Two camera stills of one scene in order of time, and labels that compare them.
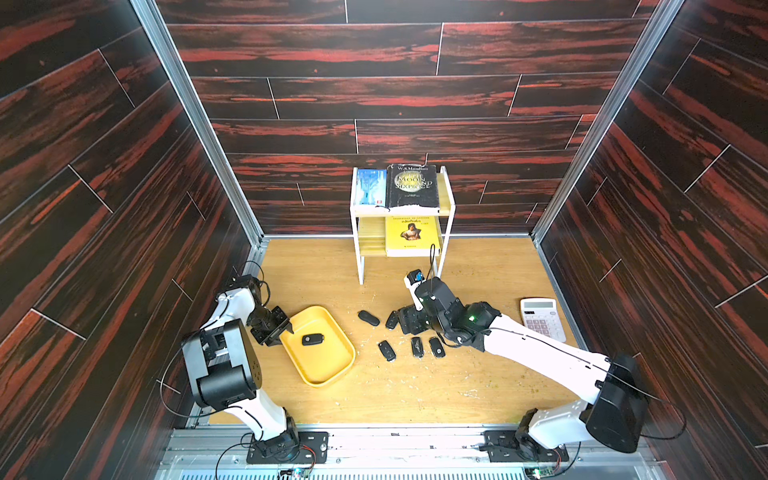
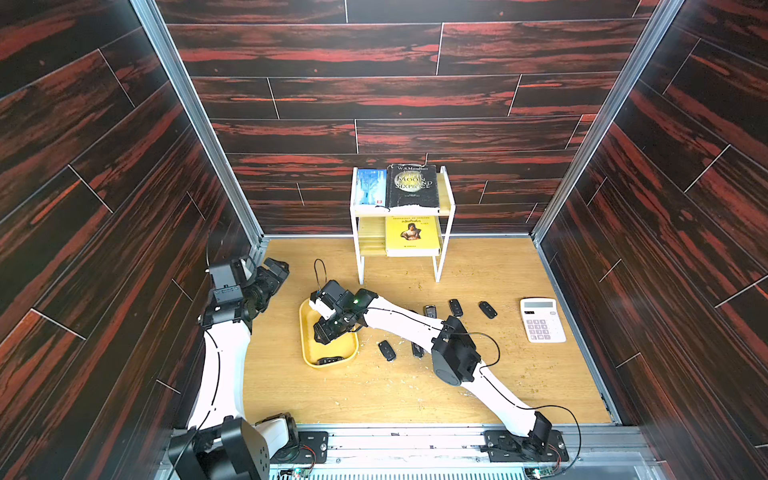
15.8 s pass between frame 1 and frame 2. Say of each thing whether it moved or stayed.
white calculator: stayed
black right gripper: moved
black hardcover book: stayed
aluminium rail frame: stayed
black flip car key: stayed
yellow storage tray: moved
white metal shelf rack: stayed
